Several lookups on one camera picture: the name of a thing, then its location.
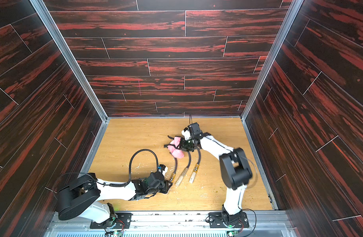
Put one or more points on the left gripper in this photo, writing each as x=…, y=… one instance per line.
x=166, y=183

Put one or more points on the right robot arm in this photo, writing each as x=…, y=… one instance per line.
x=235, y=172

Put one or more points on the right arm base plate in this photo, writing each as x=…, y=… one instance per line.
x=224, y=220

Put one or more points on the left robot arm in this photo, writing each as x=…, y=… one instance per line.
x=82, y=197

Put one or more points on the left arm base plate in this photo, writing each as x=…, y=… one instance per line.
x=110, y=220

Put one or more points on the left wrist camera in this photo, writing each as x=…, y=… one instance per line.
x=162, y=169

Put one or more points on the small sickle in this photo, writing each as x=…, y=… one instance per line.
x=174, y=172
x=184, y=172
x=195, y=170

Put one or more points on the aluminium front rail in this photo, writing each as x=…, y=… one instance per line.
x=178, y=224

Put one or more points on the pink rag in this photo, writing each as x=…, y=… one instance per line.
x=173, y=147

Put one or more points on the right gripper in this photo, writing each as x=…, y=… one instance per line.
x=186, y=144

